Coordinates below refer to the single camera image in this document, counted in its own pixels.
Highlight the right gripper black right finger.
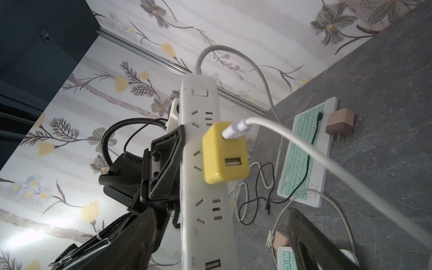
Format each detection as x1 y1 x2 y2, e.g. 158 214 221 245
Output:
289 208 359 270

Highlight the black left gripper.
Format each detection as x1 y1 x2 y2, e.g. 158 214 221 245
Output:
140 125 185 204

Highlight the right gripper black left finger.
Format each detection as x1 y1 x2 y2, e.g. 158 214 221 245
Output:
60 209 156 270

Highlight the green keyboard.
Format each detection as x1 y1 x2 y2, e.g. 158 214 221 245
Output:
277 97 338 208
276 246 360 270

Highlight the pink USB charger end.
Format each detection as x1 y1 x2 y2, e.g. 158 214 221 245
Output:
273 231 291 252

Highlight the yellow USB charger cube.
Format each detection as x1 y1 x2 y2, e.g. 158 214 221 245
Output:
202 121 250 185

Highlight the white power strip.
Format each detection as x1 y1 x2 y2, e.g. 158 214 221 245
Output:
180 74 237 270

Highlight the pink USB charger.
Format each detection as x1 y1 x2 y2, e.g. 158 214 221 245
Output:
326 108 355 138

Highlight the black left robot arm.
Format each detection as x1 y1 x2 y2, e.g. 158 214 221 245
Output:
50 118 186 270

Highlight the white power strip cord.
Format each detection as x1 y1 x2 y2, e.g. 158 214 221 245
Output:
193 44 284 223

